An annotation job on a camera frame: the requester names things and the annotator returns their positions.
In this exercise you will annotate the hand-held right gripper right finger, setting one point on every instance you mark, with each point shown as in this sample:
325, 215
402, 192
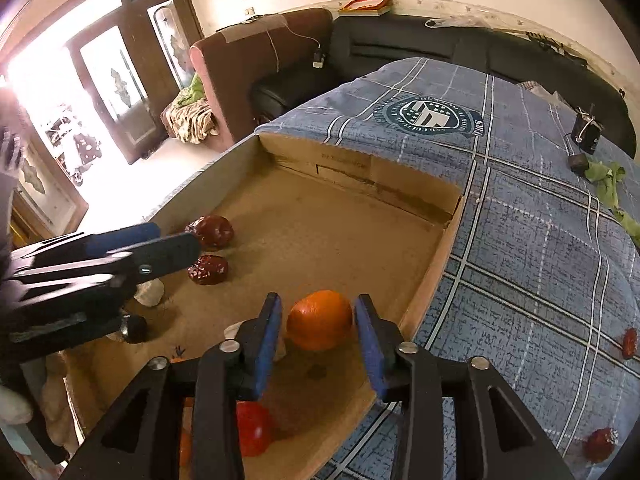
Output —
370, 350

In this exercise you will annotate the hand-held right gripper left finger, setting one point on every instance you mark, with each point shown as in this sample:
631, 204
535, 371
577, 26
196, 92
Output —
265, 350

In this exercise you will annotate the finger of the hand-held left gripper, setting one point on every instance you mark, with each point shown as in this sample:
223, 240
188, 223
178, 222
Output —
125, 238
167, 255

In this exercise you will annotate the large orange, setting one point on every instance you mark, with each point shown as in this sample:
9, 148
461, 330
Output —
320, 320

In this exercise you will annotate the red tomato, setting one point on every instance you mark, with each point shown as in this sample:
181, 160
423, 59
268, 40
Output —
254, 427

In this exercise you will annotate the small orange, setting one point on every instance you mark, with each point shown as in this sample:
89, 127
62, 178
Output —
185, 447

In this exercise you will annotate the cardboard box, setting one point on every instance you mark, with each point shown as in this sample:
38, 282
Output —
325, 220

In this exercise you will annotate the crumpled patterned cloth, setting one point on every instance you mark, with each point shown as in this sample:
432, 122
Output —
190, 117

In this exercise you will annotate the brown armchair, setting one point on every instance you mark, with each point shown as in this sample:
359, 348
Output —
240, 65

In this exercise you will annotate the wooden glass door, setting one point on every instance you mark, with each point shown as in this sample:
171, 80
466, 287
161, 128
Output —
135, 20

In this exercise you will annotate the large dried red date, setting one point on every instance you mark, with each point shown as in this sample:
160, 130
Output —
599, 444

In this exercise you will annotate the black power adapter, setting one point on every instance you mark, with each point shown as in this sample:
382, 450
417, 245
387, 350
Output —
579, 163

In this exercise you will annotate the pile of green bean pods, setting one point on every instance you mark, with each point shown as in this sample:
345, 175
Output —
607, 185

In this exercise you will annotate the black electronic device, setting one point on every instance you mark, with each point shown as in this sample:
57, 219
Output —
586, 132

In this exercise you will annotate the red tray box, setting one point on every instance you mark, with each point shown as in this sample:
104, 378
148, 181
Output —
365, 6

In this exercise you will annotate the black plastic utensil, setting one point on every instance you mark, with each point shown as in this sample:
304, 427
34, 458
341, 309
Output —
545, 40

